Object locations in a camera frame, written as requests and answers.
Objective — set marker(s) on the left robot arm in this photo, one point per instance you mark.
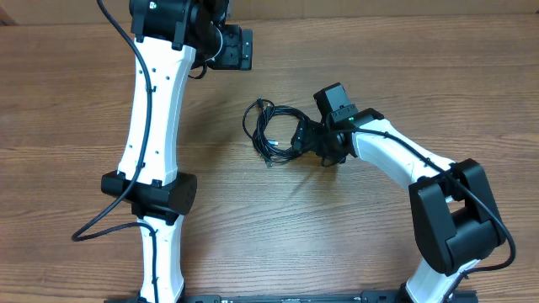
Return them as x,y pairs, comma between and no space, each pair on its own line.
170,39

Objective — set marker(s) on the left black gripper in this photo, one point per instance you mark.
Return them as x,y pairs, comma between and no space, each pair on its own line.
239,55

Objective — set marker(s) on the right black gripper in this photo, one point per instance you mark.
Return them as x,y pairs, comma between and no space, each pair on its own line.
310,145

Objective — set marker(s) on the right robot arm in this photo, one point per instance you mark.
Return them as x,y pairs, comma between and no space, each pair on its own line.
455,217

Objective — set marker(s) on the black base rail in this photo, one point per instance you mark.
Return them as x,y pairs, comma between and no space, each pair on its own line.
290,299

